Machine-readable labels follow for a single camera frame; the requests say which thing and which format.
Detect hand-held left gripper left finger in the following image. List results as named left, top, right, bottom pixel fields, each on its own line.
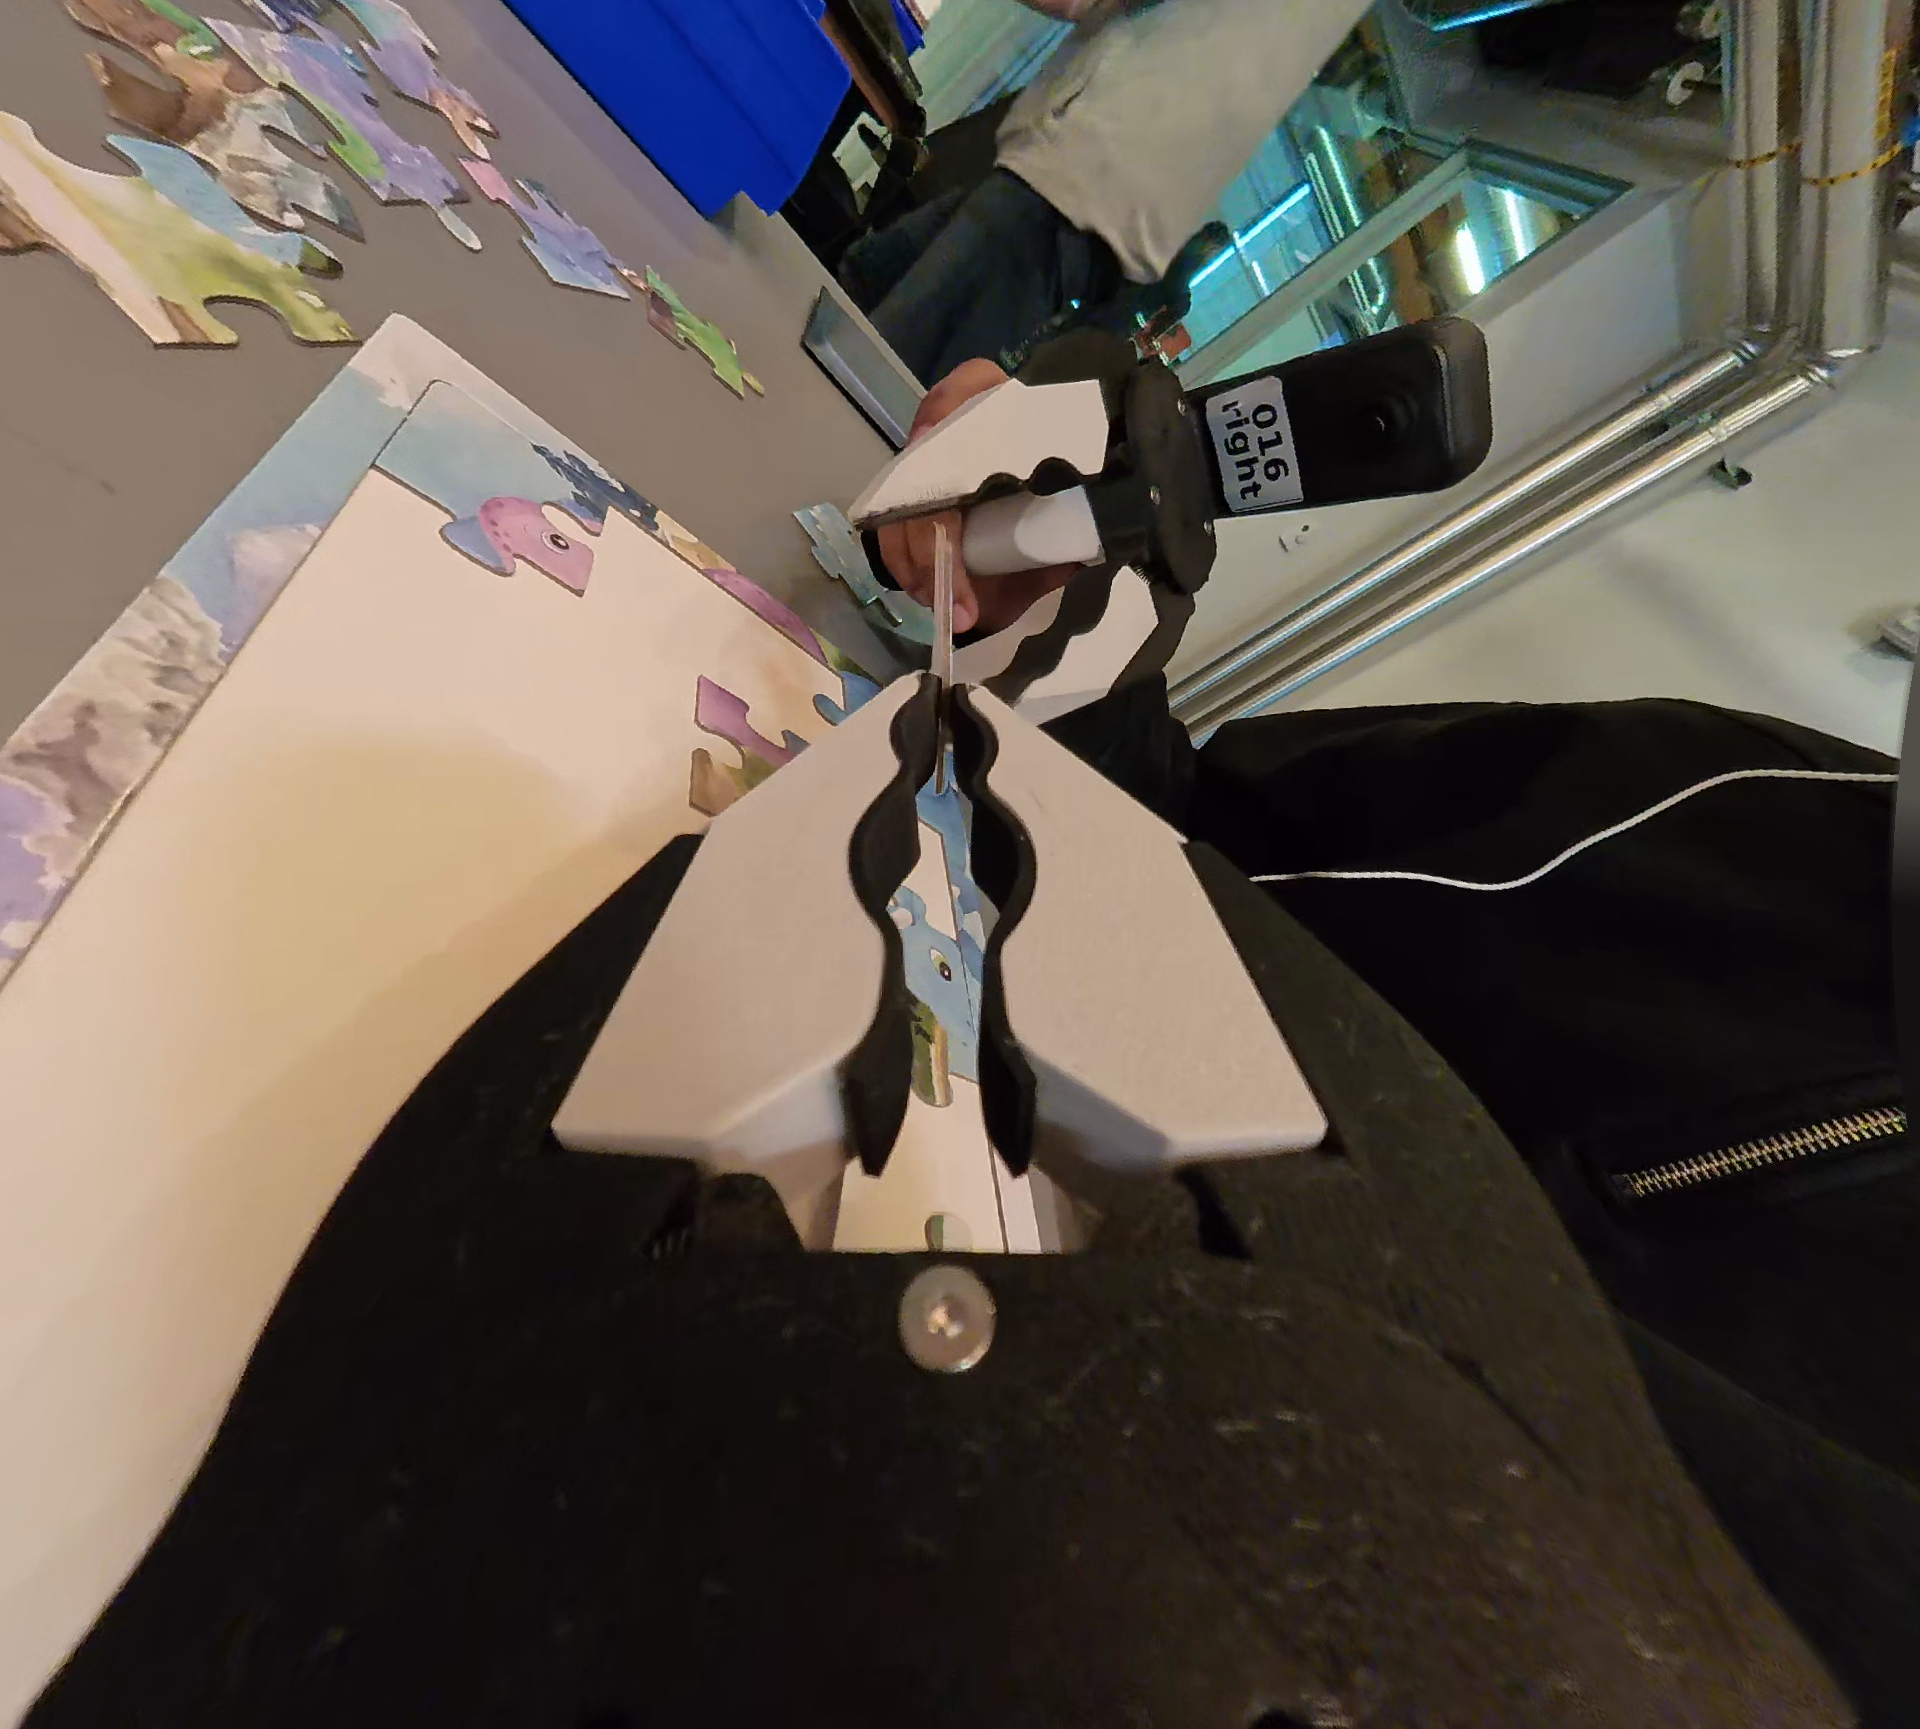
left=551, top=672, right=954, bottom=1182

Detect white puzzle tray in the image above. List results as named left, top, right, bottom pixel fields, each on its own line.
left=0, top=310, right=1082, bottom=1663

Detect thin white cord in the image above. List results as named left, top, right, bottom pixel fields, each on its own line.
left=1247, top=766, right=1903, bottom=894

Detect silver metal pipes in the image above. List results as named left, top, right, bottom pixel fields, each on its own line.
left=1166, top=0, right=1920, bottom=729

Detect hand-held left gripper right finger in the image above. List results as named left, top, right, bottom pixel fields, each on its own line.
left=954, top=679, right=1331, bottom=1179

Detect person's right hand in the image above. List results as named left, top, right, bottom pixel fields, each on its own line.
left=863, top=358, right=1085, bottom=638

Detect black bag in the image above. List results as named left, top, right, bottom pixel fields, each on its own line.
left=780, top=0, right=930, bottom=133

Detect jigsaw puzzle pieces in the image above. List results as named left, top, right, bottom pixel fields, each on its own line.
left=0, top=0, right=906, bottom=633

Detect blue triceratops face puzzle piece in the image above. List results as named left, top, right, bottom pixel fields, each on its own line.
left=882, top=837, right=1004, bottom=1112

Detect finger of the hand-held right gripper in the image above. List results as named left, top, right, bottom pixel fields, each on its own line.
left=844, top=376, right=1121, bottom=535
left=949, top=556, right=1163, bottom=715

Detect person's right forearm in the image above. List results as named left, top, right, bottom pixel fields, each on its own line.
left=1041, top=671, right=1254, bottom=879

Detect blue plastic bin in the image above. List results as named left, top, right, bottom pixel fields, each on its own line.
left=318, top=0, right=851, bottom=219

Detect blue green pink puzzle piece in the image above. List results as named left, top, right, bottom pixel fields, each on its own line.
left=685, top=672, right=887, bottom=818

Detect pink dinosaur head puzzle piece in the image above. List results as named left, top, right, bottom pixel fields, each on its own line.
left=438, top=492, right=600, bottom=596

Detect teal baby dinosaur corner piece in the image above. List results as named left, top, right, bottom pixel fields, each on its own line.
left=927, top=520, right=960, bottom=793

